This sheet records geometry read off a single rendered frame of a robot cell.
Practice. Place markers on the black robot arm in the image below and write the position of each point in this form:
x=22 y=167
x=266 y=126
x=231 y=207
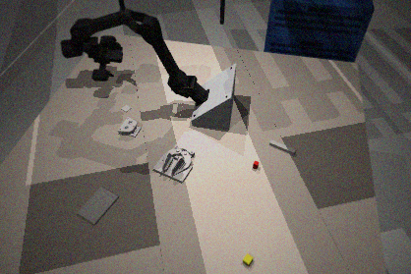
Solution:
x=149 y=30

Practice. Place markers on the grey flat bar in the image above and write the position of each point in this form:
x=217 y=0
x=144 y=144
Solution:
x=282 y=147

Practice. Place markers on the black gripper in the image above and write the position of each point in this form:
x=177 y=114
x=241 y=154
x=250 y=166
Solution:
x=102 y=75

